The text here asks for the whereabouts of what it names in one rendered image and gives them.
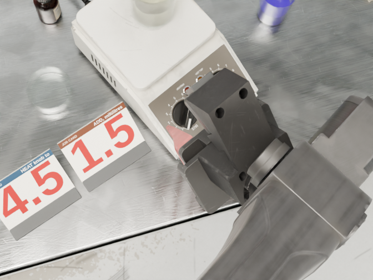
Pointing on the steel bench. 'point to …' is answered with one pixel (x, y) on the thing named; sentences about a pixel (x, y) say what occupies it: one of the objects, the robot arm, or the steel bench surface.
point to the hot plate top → (144, 38)
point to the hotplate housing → (139, 109)
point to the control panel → (220, 63)
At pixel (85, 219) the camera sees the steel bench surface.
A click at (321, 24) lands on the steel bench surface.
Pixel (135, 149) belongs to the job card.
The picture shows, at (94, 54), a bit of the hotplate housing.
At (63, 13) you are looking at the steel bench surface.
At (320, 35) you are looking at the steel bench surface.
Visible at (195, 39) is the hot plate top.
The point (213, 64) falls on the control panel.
